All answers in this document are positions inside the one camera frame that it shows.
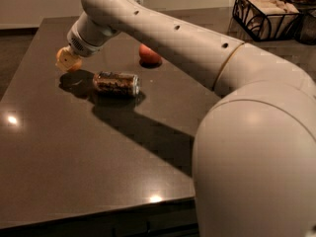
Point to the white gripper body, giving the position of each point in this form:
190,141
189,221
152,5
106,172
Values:
78,45

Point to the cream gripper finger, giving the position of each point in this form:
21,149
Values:
66,59

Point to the orange fruit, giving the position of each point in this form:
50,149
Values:
70,63

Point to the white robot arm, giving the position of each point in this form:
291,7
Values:
254,159

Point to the orange soda can lying down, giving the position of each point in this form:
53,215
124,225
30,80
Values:
116,84

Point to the red apple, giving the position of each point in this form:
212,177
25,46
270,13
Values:
148,57

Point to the white napkins in basket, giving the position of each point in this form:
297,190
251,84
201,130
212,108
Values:
268,19

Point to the dark cabinet drawers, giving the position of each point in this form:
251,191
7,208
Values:
173,218

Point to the black wire basket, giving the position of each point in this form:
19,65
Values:
238,16

